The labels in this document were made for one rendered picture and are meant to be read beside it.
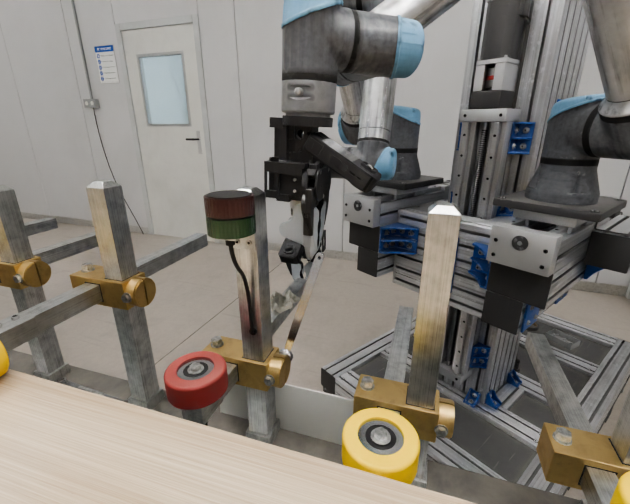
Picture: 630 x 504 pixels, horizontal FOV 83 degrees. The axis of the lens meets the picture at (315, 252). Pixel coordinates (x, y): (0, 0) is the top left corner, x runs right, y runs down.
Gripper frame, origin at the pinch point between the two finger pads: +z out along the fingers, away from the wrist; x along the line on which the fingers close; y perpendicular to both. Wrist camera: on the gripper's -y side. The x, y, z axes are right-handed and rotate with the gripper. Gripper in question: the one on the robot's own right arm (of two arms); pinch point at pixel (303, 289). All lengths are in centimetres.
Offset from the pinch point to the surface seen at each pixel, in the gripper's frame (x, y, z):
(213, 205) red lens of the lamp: -4, -40, -30
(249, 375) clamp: -3.6, -34.8, -2.0
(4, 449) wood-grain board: 11, -59, -8
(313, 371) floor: 21, 70, 83
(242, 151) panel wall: 147, 236, -14
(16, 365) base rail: 57, -32, 12
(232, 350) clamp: 0.3, -33.0, -4.5
